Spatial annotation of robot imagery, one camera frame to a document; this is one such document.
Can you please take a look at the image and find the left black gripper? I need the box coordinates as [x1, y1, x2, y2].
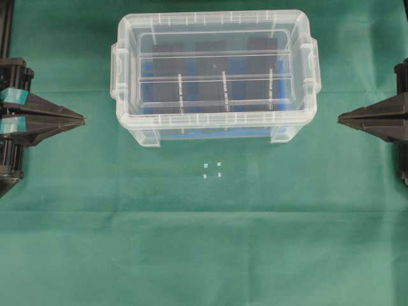
[0, 57, 87, 179]

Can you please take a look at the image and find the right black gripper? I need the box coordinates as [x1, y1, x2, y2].
[337, 59, 408, 186]

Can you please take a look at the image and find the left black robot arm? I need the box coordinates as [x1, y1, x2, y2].
[1, 1, 85, 183]

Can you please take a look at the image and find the clear plastic storage box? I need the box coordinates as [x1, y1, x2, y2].
[110, 9, 319, 148]

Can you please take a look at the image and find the left black camera box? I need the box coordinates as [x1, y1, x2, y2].
[152, 43, 185, 114]

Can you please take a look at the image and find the black camera box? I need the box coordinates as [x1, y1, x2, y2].
[194, 40, 231, 113]
[152, 43, 185, 114]
[245, 38, 277, 111]

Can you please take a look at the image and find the right black camera box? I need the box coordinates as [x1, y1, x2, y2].
[245, 38, 277, 111]

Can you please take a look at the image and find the middle black camera box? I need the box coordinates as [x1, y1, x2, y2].
[194, 40, 231, 113]

